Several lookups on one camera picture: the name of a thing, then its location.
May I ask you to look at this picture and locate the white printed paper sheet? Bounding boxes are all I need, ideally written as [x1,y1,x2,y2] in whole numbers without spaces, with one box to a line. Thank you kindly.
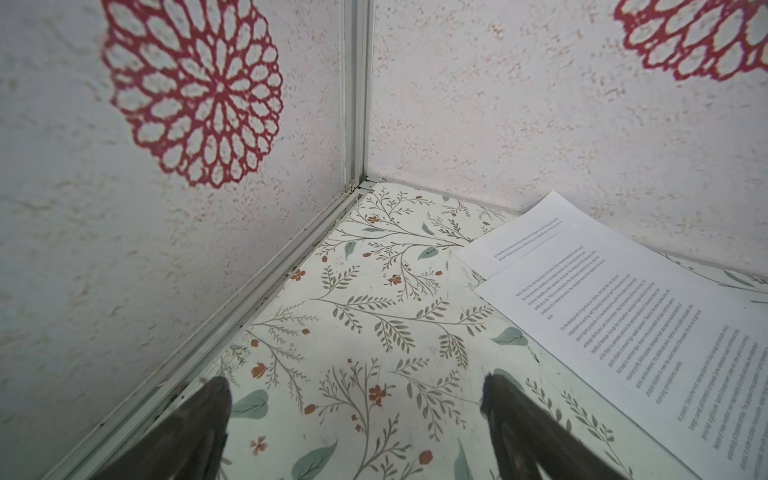
[478,225,767,479]
[457,191,646,279]

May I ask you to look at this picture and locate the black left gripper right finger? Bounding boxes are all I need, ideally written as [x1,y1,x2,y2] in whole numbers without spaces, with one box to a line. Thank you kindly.
[480,374,622,480]

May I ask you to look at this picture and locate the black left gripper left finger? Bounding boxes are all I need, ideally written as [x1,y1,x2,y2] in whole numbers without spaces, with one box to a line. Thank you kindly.
[92,376,232,480]

